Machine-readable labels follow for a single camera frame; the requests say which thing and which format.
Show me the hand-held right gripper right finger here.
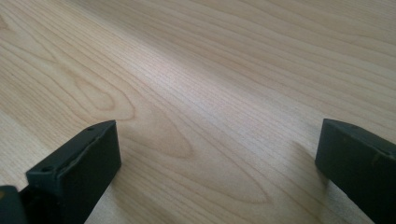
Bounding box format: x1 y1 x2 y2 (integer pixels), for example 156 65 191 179
314 118 396 224

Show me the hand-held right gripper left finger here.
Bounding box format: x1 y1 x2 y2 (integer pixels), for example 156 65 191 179
18 119 122 224

